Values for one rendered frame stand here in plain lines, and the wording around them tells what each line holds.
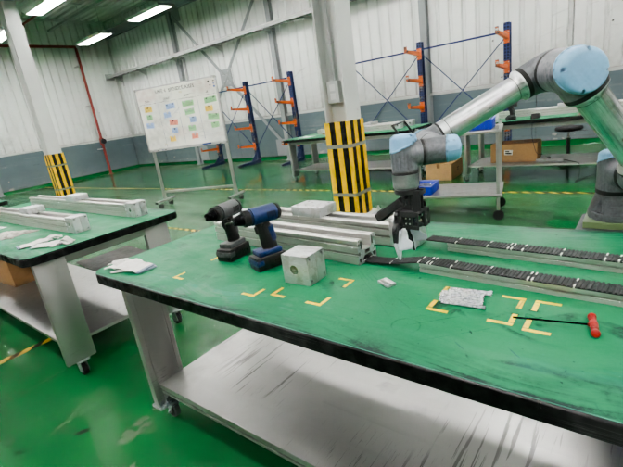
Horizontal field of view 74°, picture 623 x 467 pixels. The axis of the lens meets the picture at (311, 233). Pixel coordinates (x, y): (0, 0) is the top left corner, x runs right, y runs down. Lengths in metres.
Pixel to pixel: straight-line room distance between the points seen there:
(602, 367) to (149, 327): 1.62
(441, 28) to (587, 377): 8.80
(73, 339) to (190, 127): 4.88
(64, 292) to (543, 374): 2.34
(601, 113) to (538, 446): 0.98
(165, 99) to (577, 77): 6.52
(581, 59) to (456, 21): 8.06
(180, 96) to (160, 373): 5.57
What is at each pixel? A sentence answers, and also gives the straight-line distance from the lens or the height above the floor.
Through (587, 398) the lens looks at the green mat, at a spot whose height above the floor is 0.78.
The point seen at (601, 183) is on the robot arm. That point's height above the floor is 0.93.
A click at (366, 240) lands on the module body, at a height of 0.84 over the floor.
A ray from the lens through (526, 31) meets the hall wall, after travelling 8.97.
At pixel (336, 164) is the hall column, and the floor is 0.65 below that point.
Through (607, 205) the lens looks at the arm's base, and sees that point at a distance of 1.66.
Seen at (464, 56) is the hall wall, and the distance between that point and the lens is 9.27.
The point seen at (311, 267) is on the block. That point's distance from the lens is 1.26.
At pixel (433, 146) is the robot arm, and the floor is 1.14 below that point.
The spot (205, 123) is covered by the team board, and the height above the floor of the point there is 1.28.
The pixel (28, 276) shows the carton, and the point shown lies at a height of 0.27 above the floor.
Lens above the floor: 1.29
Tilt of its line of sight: 17 degrees down
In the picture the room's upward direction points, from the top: 8 degrees counter-clockwise
